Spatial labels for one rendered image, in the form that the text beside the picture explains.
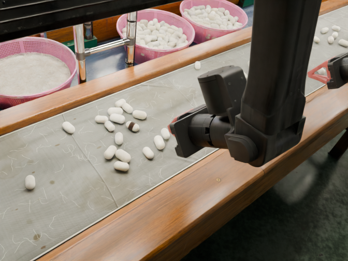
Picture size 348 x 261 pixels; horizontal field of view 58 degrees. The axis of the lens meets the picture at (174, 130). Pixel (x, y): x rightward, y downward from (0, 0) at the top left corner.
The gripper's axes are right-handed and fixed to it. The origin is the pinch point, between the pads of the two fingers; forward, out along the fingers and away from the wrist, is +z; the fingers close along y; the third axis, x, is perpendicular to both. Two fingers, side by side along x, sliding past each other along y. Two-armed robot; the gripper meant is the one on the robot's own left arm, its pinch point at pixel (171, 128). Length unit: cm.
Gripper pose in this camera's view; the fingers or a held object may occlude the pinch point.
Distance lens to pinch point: 63.1
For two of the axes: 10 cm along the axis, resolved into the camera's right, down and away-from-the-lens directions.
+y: -7.6, 3.9, -5.1
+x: 3.1, 9.2, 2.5
